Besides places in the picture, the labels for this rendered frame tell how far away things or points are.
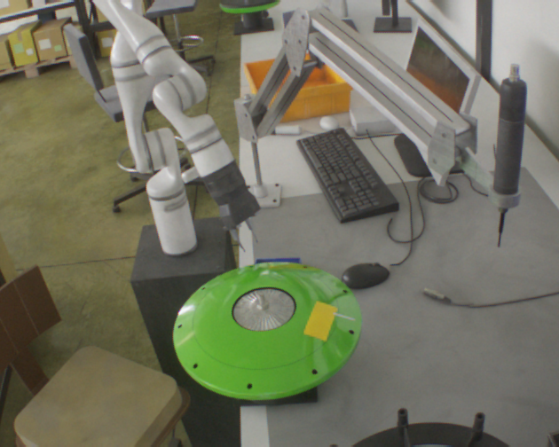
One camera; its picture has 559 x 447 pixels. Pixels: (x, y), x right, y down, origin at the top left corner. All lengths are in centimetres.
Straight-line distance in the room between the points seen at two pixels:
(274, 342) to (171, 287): 62
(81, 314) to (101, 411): 134
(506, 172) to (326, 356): 38
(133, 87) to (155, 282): 49
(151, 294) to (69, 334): 127
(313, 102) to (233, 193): 82
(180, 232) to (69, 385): 52
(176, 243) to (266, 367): 67
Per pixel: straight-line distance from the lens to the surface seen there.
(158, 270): 151
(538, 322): 122
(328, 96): 195
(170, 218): 147
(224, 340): 94
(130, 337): 262
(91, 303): 287
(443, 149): 91
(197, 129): 116
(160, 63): 119
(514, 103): 80
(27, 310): 164
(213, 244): 155
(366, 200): 148
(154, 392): 153
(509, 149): 83
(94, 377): 163
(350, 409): 105
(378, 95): 101
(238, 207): 118
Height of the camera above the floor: 175
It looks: 35 degrees down
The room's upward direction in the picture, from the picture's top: 8 degrees counter-clockwise
